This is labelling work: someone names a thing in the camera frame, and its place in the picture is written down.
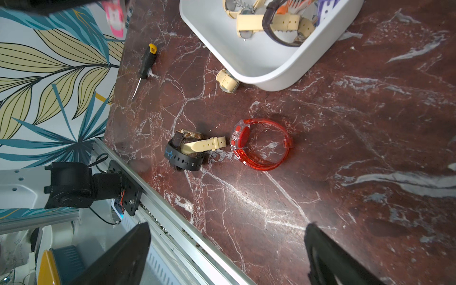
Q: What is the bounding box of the beige strap watch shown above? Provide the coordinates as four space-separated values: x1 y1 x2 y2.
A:
180 137 227 155

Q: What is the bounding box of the white plastic storage tray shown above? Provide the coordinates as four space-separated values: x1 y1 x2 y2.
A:
179 1 363 91

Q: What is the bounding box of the black yellow screwdriver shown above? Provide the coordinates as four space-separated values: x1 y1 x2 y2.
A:
132 43 158 99

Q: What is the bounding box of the purple white watch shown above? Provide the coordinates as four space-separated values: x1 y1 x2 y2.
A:
317 0 340 26

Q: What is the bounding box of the beige watch near tray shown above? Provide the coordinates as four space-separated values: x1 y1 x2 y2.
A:
216 69 240 93

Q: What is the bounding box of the brown leather gold watch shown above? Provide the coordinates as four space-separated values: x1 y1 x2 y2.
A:
262 0 315 48

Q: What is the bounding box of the white orange watch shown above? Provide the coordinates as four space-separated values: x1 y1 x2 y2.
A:
276 0 315 15

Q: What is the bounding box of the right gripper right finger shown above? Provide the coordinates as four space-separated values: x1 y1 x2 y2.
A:
304 223 383 285

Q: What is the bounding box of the red translucent watch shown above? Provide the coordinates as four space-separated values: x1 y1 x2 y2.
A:
229 118 293 172

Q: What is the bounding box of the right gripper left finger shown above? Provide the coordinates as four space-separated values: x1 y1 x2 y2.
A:
71 223 151 285

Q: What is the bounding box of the beige square-face watch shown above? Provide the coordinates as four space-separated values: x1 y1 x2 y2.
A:
236 14 315 39

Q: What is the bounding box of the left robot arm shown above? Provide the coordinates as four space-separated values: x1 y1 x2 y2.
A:
1 166 51 209

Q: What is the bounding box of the aluminium front rail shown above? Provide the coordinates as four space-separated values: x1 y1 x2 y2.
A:
92 138 253 285

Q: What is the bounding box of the pink white watch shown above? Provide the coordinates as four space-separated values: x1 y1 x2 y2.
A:
102 0 127 38

